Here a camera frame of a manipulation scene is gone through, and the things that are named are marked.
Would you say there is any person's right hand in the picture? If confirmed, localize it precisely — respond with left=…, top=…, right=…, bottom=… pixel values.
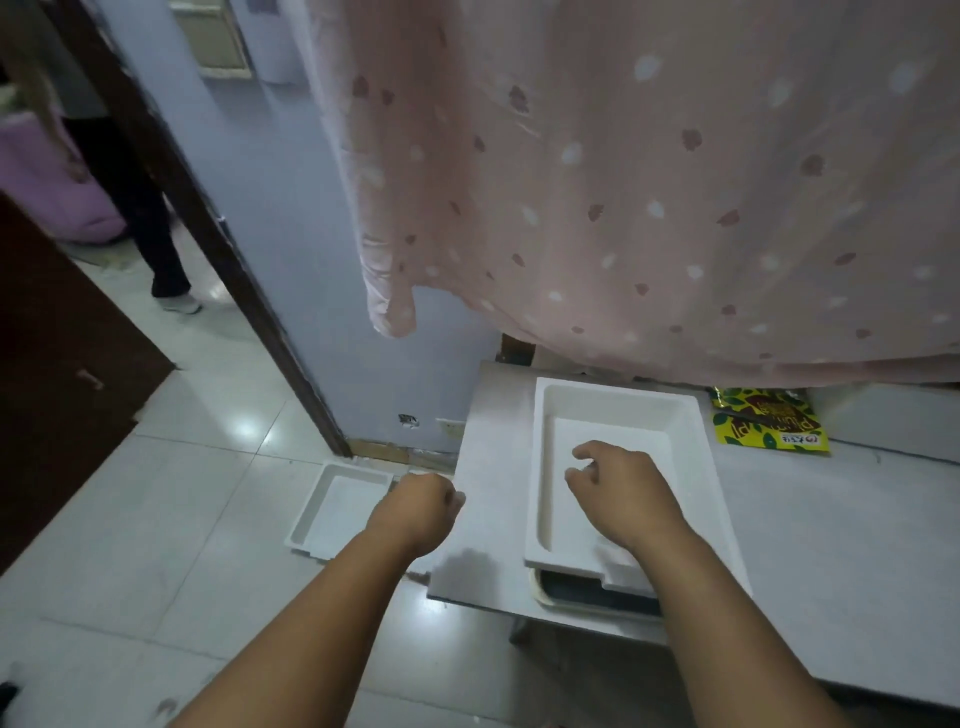
left=564, top=440, right=696, bottom=557

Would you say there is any person's left hand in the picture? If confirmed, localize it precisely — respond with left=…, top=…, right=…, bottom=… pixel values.
left=365, top=472, right=467, bottom=561

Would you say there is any person's right forearm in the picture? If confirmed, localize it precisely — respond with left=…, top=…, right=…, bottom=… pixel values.
left=633, top=525, right=852, bottom=728

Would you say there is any person's left forearm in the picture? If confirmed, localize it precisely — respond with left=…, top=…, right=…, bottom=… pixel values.
left=168, top=525, right=423, bottom=728

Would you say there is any large white foam tray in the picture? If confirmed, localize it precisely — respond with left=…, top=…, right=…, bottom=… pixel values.
left=523, top=376, right=751, bottom=599

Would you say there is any small white foam tray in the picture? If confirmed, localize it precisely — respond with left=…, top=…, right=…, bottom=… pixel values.
left=284, top=460, right=396, bottom=563

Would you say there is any dark cream-rimmed tray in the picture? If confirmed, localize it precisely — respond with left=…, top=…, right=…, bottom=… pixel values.
left=531, top=568, right=664, bottom=621

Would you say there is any yellow snack packet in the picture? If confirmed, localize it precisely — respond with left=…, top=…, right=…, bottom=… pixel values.
left=710, top=387, right=831, bottom=455

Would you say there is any pink dotted curtain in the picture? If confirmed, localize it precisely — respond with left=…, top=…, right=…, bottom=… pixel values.
left=281, top=0, right=960, bottom=390

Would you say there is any dark brown door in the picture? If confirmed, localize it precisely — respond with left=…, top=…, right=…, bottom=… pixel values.
left=0, top=191, right=177, bottom=575

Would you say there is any pink fabric bundle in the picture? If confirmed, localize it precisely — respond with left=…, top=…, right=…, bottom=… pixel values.
left=0, top=110, right=127, bottom=245

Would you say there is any dark brown door frame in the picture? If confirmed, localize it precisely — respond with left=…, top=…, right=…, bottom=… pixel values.
left=41, top=0, right=354, bottom=459

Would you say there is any white framed wall panel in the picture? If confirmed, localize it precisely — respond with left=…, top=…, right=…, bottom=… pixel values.
left=168, top=0, right=255, bottom=81

